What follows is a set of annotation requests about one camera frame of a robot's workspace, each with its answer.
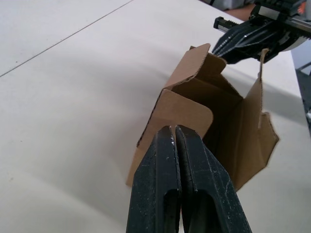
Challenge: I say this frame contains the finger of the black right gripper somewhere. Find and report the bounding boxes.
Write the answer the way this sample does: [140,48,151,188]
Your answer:
[221,27,294,65]
[211,21,276,59]

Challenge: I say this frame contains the small brown cardboard box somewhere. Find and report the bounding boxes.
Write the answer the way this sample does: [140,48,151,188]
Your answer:
[125,43,280,194]

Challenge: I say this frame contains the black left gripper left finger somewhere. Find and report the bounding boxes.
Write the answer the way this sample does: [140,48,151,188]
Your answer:
[125,125,183,233]

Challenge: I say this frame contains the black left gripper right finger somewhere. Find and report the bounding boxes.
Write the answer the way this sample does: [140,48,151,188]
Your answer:
[174,124,254,233]

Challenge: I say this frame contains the dark metal frame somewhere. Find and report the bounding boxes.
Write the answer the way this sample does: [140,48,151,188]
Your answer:
[294,67,311,139]

